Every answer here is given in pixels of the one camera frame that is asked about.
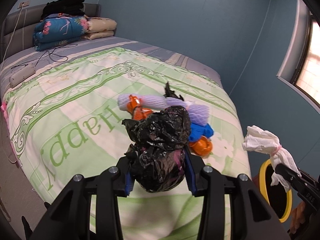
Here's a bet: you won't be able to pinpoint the yellow rimmed trash bin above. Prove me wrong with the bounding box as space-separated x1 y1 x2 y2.
257 159 293 223

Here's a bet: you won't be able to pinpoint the black clothing pile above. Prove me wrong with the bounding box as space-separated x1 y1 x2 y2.
41 0 85 20

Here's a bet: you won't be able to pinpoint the person's right hand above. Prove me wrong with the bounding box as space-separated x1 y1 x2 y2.
290 201 306 234

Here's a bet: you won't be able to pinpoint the black plastic bag ball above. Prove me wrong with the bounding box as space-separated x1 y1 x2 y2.
122 106 191 193

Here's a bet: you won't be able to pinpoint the green floral quilt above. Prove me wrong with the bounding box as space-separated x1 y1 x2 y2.
3 47 252 240

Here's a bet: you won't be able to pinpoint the grey padded headboard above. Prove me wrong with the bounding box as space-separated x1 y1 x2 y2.
1 3 100 61

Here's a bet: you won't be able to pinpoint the orange peel right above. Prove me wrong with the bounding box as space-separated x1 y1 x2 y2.
189 136 213 157

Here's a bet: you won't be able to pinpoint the blue floral folded blanket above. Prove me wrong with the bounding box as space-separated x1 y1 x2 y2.
33 16 88 51

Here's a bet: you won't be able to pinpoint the black cable on bed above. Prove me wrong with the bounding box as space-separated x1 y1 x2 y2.
11 42 79 70

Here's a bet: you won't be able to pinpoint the white charger cable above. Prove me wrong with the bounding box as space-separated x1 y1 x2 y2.
2 4 27 62

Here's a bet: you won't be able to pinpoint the bed with striped sheet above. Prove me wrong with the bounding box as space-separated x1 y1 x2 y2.
1 36 222 98

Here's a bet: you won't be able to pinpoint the window with grey frame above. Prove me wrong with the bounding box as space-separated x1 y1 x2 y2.
277 0 319 112

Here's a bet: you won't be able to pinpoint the beige folded pillows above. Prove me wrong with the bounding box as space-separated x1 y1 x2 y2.
83 17 117 40

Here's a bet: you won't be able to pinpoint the white power strip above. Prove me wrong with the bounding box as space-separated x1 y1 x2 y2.
9 63 36 88

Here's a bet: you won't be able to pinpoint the wall power socket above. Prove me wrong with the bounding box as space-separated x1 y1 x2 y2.
17 1 30 9

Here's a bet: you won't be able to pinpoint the purple foam net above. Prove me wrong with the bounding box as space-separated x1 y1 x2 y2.
118 94 209 126

